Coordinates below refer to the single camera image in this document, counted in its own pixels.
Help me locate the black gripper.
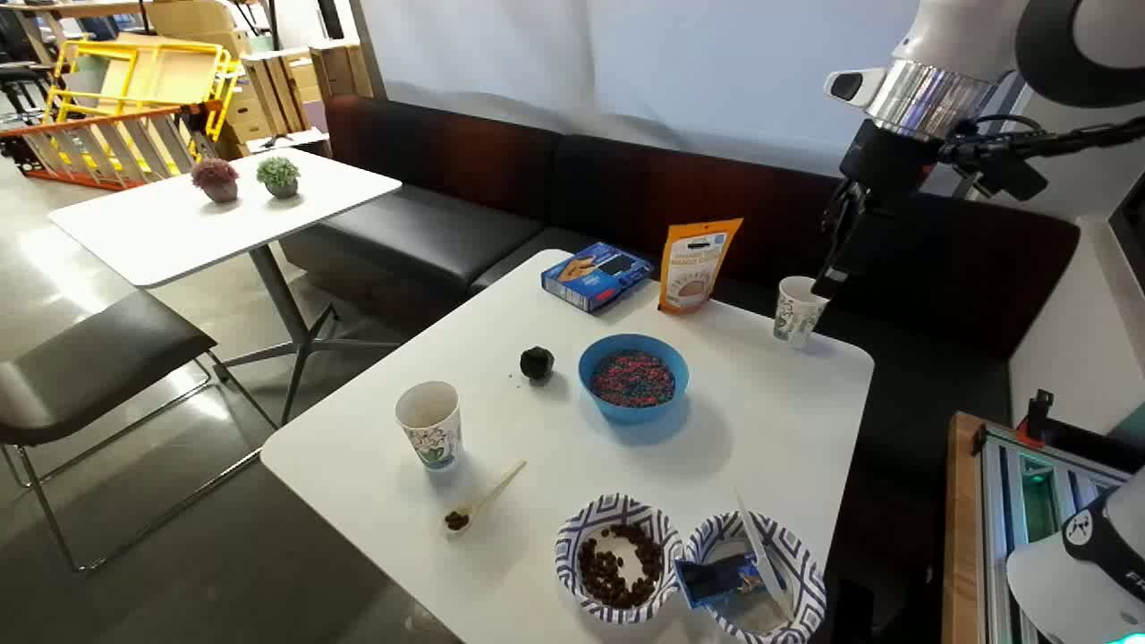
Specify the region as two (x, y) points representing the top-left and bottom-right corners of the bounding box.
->
(816, 114), (951, 301)

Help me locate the orange and white food packet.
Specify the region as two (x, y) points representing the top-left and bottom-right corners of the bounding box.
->
(655, 214), (748, 320)

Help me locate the patterned paper bowl with packet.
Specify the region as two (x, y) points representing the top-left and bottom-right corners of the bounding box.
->
(679, 507), (831, 644)

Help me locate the small dark blue packet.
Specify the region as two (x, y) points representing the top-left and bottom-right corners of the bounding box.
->
(675, 549), (764, 622)

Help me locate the paper cup with candies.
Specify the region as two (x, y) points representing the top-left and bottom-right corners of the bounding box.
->
(769, 272), (834, 349)

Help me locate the large white square table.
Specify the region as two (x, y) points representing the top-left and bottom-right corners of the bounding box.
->
(256, 246), (877, 644)

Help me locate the blue bowl with candies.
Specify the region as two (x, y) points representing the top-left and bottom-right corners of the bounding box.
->
(576, 330), (695, 430)

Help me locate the blue cookie box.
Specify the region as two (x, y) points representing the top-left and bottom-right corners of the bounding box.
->
(537, 239), (659, 317)

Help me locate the black and red clamp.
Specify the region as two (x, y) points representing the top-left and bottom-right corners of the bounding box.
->
(1013, 388), (1060, 450)

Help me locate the white projection screen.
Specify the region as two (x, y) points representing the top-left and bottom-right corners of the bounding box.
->
(352, 0), (1031, 183)

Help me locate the wooden edged glass cabinet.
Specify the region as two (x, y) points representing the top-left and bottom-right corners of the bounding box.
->
(939, 410), (1145, 644)

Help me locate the white plastic utensil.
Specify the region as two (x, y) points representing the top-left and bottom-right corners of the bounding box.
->
(732, 497), (797, 621)

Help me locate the small black ball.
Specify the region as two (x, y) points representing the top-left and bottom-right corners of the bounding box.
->
(513, 344), (559, 388)

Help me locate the dark brown bench backrest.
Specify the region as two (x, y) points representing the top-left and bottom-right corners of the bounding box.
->
(321, 95), (1084, 361)

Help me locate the patterned paper bowl with chocolate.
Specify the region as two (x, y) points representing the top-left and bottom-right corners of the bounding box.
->
(549, 494), (685, 629)

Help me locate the white cap with panda logo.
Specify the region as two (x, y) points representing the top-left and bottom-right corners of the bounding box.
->
(1001, 469), (1145, 644)

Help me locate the small wooden spoon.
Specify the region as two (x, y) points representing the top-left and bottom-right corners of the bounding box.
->
(441, 457), (529, 538)

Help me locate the empty printed paper cup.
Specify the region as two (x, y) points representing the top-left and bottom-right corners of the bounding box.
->
(393, 381), (465, 472)

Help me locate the green potted plant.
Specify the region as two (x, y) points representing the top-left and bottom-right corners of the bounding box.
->
(255, 153), (302, 204)

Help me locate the light wooden drawer cabinet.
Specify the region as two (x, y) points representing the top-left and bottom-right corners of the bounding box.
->
(225, 41), (374, 153)

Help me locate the maroon potted plant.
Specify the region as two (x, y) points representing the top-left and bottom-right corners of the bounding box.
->
(188, 153), (242, 207)

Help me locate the white table with metal legs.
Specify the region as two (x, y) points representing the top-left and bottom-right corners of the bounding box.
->
(46, 148), (405, 430)

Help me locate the yellow metal rack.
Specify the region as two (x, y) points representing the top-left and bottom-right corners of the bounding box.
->
(44, 32), (248, 144)

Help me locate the black chair with metal legs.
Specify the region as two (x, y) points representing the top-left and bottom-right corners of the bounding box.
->
(0, 287), (277, 578)

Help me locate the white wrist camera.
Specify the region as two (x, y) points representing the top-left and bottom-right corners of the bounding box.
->
(826, 65), (887, 110)

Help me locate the orange metal frame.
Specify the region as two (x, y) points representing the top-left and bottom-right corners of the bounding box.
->
(0, 104), (200, 194)

